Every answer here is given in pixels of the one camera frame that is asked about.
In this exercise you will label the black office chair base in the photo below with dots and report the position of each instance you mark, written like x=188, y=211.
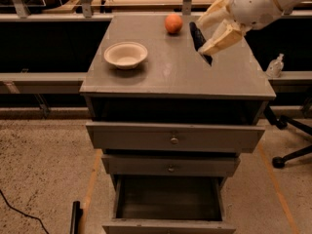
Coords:
x=291, y=137

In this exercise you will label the clear sanitizer bottle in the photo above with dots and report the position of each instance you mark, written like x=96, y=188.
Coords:
x=275, y=67

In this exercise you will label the white paper bowl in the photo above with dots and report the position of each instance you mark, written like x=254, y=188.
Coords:
x=125, y=55

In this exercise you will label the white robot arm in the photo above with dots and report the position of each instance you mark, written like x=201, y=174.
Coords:
x=236, y=17

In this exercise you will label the grey metal railing frame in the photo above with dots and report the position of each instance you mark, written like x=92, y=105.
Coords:
x=48, y=46

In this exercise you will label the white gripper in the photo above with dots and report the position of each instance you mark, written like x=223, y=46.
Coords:
x=254, y=7

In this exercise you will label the black bar on floor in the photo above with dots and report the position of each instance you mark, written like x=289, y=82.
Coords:
x=75, y=218

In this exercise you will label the grey wooden drawer cabinet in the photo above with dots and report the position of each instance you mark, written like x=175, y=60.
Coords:
x=174, y=85

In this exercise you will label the orange fruit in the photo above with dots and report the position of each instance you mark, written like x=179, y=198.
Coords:
x=173, y=23

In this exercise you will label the dark blue rxbar wrapper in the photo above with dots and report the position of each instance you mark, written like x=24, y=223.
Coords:
x=199, y=41

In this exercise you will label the grey top drawer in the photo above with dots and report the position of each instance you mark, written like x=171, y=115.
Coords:
x=174, y=137

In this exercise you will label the grey open bottom drawer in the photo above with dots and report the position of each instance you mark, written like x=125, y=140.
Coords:
x=157, y=204

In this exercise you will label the grey middle drawer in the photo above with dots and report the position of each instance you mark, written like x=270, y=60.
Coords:
x=169, y=165

